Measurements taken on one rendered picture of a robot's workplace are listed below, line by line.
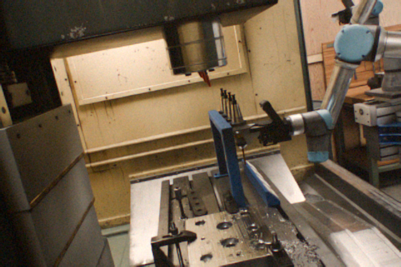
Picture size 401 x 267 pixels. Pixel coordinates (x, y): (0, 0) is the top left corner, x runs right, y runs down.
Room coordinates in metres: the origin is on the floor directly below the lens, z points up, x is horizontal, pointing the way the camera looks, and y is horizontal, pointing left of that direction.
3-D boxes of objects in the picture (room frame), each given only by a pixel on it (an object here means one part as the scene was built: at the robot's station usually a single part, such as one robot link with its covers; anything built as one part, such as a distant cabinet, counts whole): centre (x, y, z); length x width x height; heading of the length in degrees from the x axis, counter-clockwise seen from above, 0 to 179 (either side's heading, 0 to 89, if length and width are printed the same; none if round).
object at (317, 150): (1.29, -0.43, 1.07); 0.11 x 0.08 x 0.11; 153
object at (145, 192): (1.61, -0.01, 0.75); 0.89 x 0.70 x 0.26; 92
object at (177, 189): (1.26, 0.13, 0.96); 0.03 x 0.03 x 0.13
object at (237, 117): (1.27, -0.14, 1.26); 0.04 x 0.04 x 0.07
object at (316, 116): (1.28, -0.43, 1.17); 0.11 x 0.08 x 0.09; 92
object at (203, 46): (0.96, -0.03, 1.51); 0.16 x 0.16 x 0.12
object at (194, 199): (1.25, 0.06, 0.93); 0.26 x 0.05 x 0.06; 7
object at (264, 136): (1.27, -0.27, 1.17); 0.12 x 0.08 x 0.09; 92
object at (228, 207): (1.09, -0.05, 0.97); 0.13 x 0.03 x 0.15; 2
